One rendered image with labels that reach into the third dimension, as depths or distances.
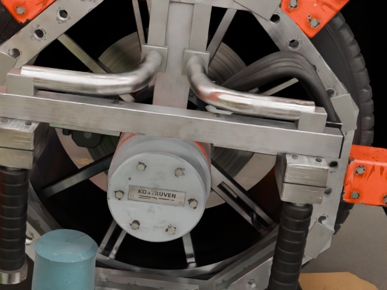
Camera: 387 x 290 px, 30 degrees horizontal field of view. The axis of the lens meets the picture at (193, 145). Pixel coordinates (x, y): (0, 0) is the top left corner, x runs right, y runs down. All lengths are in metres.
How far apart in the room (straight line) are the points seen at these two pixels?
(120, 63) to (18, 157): 0.43
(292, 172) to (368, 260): 1.97
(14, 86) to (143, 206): 0.23
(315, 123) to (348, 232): 2.14
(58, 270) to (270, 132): 0.36
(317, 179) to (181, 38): 0.30
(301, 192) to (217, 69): 0.43
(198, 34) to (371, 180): 0.34
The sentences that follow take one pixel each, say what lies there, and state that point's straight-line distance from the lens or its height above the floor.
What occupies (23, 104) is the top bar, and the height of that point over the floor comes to 0.97.
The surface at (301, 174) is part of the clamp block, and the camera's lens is 0.84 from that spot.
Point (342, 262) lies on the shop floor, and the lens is 2.74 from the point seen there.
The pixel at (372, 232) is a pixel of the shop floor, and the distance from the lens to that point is 3.03.
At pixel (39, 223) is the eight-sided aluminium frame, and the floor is 0.70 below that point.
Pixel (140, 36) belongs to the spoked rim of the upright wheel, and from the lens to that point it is 1.12.
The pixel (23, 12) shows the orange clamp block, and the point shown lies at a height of 1.04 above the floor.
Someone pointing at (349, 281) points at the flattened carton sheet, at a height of 0.02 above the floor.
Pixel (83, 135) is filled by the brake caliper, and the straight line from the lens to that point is 1.24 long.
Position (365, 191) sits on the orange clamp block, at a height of 0.84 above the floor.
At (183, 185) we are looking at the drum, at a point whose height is 0.87.
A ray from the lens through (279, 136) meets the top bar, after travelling 0.85.
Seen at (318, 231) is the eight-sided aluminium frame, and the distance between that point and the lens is 1.12.
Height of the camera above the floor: 1.24
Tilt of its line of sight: 20 degrees down
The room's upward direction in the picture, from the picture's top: 8 degrees clockwise
